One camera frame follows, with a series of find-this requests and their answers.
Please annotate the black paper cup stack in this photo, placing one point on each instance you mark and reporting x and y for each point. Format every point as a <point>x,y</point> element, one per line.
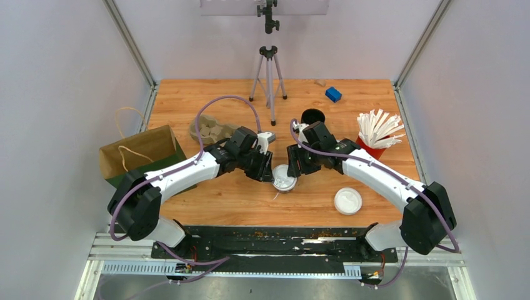
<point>312,115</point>

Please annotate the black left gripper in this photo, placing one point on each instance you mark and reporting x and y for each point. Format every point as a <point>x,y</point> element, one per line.
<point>265,175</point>

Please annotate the grey camera tripod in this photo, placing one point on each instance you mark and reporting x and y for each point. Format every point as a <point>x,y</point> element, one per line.
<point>269,54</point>

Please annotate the white wrapped straws bundle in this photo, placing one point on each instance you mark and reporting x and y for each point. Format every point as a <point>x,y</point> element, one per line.
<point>379,130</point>

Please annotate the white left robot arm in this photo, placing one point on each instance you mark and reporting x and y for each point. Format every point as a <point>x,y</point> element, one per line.
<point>136,204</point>

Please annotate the small tan block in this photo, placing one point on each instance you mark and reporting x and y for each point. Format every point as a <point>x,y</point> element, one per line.
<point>320,82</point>

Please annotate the blue small block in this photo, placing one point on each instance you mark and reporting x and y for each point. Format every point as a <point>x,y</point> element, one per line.
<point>333,94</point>

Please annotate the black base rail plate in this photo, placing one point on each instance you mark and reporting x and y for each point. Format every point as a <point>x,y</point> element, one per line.
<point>263,252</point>

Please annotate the red straw holder cup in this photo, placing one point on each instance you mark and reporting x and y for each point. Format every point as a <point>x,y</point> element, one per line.
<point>376,153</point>

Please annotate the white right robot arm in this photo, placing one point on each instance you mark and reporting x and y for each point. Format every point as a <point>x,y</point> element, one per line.
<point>427,216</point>

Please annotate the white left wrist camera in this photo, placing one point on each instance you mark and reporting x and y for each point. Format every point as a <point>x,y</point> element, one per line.
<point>264,139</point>

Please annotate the white plastic lid stack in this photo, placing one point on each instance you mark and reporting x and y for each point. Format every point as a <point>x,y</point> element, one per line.
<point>348,201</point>

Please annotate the green paper bag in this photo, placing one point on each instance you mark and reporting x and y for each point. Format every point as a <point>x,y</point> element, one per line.
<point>146,151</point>

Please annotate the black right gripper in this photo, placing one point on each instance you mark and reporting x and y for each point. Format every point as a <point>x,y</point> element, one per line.
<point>295,168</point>

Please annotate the grey pulp cup carrier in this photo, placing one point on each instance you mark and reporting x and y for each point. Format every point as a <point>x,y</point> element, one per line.
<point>212,131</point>

